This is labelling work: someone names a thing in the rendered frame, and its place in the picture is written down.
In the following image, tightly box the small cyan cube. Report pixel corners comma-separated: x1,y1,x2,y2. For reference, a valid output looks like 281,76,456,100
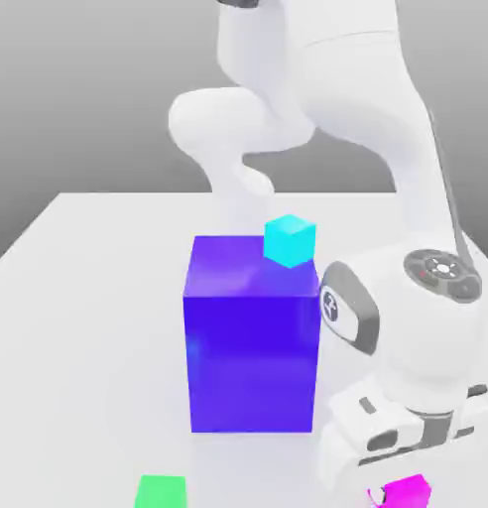
262,213,317,270

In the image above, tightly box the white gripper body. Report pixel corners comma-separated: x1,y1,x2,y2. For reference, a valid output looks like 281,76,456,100
318,400,488,492

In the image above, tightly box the small green cube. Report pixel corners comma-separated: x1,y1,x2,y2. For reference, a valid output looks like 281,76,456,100
133,474,188,508

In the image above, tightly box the small magenta cube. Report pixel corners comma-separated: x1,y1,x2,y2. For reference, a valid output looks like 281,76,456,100
366,473,432,508

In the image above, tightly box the large blue box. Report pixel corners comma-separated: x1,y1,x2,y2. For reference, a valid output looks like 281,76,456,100
183,234,321,435

